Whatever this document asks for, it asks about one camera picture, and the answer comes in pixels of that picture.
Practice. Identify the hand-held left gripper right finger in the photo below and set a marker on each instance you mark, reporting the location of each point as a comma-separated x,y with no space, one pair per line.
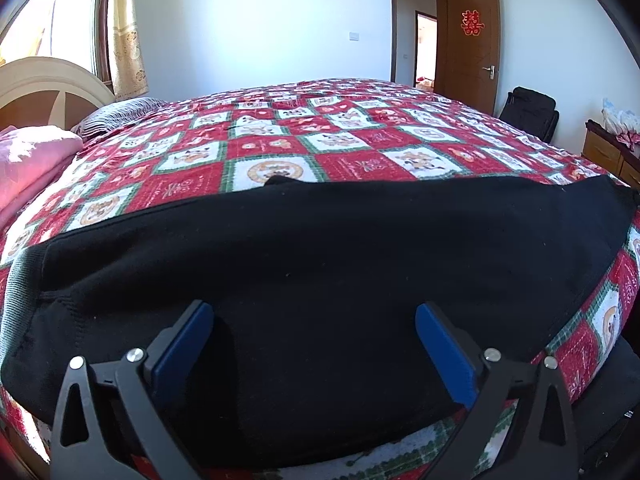
442,350

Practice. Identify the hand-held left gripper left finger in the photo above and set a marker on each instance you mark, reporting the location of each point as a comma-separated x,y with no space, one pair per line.
182,347

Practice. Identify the black pants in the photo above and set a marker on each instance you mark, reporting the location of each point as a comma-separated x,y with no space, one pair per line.
320,260

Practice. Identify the folded pink blanket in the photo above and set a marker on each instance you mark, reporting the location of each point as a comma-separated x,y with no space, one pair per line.
30,165

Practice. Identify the striped pillow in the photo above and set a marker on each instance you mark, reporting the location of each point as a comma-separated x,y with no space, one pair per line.
115,115

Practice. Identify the red printed bed blanket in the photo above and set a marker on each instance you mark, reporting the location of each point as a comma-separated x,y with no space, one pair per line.
325,130

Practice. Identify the black folding chair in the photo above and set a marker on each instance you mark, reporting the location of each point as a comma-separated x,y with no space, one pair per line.
530,112

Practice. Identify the wooden cabinet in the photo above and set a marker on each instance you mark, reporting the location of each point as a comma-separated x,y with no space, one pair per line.
602,152

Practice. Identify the brown wooden door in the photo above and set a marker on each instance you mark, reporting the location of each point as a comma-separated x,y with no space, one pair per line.
465,65

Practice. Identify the white plastic bag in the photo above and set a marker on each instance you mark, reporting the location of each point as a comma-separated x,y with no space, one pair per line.
620,117

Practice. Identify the cream wooden headboard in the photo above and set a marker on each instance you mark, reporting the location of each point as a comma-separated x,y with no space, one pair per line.
45,85

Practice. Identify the narrow yellow patterned curtain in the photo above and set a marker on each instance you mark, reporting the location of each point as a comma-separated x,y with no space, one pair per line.
127,35

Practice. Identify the red paper door decoration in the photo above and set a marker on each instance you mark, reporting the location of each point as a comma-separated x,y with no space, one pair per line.
471,22

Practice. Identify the window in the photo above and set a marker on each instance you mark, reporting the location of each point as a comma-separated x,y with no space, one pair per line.
80,20

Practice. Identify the brown door frame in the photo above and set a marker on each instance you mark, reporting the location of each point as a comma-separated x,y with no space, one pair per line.
397,25

